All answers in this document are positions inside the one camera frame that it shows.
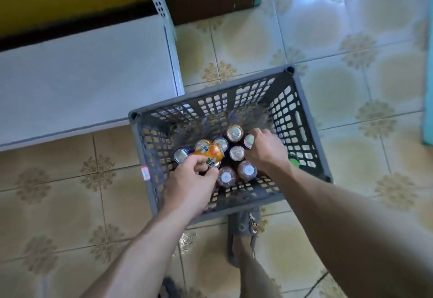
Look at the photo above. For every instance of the person's right hand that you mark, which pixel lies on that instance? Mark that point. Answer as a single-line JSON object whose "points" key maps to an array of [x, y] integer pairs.
{"points": [[269, 151]]}

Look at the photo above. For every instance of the person's left hand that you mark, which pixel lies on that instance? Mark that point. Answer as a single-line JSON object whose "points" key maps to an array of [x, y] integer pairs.
{"points": [[189, 189]]}

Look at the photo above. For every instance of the orange can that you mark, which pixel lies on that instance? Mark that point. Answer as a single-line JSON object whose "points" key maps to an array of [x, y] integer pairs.
{"points": [[211, 152]]}

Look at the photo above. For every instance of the grey plastic crate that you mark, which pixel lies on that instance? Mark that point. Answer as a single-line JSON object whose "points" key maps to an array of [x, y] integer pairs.
{"points": [[145, 152]]}

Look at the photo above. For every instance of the white metal shelf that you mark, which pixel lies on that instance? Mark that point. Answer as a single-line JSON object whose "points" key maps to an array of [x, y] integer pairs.
{"points": [[81, 78]]}

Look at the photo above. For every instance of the person's left forearm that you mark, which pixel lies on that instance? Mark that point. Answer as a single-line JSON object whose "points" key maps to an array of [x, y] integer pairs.
{"points": [[142, 260]]}

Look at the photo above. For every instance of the person's right forearm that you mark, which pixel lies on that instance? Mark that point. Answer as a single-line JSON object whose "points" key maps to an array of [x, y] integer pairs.
{"points": [[352, 233]]}

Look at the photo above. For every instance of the person's leg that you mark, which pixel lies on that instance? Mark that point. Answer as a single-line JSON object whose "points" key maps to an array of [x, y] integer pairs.
{"points": [[254, 274]]}

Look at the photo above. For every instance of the teal cabinet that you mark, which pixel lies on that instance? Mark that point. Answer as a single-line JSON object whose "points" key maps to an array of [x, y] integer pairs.
{"points": [[429, 91]]}

